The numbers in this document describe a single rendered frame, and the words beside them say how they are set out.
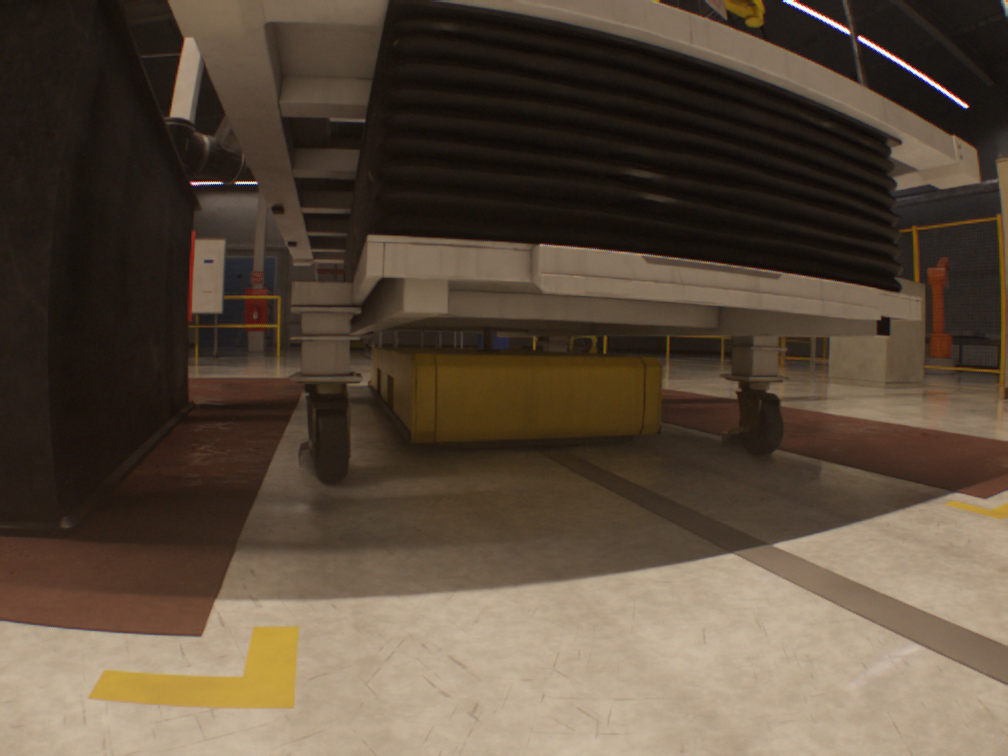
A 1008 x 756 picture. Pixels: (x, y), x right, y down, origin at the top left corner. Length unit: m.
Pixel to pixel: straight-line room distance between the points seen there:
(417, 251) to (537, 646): 0.46
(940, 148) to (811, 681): 1.20
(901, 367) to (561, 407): 4.49
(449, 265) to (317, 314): 0.59
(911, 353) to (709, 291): 5.12
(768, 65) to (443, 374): 1.06
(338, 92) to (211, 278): 8.62
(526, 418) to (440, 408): 0.24
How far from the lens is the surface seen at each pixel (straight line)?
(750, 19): 3.06
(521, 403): 1.56
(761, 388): 1.68
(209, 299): 9.69
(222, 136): 2.73
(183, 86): 7.32
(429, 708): 0.50
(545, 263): 0.69
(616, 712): 0.50
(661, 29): 0.92
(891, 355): 5.56
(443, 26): 0.83
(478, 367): 1.51
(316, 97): 1.19
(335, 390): 1.24
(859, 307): 1.05
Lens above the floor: 0.30
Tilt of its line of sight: 4 degrees down
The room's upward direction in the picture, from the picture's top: 1 degrees clockwise
